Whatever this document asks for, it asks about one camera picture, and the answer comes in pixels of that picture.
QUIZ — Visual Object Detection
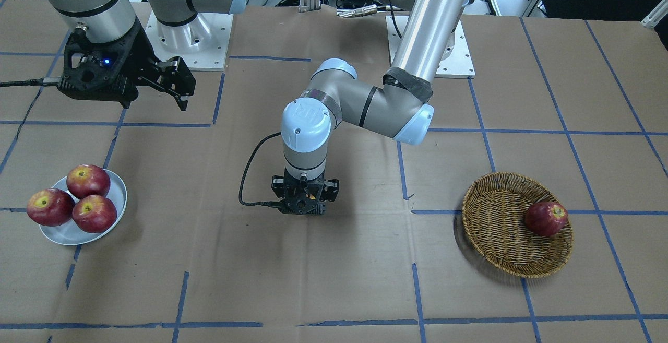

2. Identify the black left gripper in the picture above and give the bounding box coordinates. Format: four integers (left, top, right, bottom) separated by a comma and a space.
270, 173, 339, 215

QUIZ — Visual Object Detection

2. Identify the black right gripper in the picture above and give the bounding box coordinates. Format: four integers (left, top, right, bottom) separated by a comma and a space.
56, 19, 196, 111

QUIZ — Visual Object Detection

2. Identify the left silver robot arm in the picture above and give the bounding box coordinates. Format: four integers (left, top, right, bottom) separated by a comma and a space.
261, 0, 466, 215

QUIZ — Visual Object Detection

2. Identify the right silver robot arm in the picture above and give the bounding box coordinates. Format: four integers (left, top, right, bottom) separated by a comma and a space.
20, 0, 246, 111

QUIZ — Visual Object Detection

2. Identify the red apple on plate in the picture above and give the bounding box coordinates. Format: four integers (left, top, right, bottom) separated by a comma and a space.
65, 164, 111, 199
72, 195, 117, 233
26, 188, 76, 227

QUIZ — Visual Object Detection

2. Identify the red apple on plate front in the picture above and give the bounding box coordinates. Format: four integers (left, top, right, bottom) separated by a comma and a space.
72, 195, 117, 233

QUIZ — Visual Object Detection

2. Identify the light blue plate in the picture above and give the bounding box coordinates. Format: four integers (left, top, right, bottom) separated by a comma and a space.
38, 169, 127, 245

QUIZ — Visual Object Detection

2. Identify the woven wicker basket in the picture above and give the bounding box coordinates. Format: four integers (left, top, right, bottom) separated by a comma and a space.
461, 172, 574, 278

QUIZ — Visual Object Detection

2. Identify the dark red apple in basket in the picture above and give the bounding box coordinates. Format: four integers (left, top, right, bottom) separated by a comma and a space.
524, 201, 568, 238

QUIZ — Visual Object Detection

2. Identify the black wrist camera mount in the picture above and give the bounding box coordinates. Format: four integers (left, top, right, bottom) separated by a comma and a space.
278, 186, 325, 215

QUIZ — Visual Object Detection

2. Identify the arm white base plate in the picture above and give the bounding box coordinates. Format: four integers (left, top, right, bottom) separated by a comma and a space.
145, 13, 234, 72
386, 14, 476, 79

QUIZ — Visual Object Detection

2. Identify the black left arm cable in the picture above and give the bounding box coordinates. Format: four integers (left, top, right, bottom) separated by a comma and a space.
238, 132, 285, 208

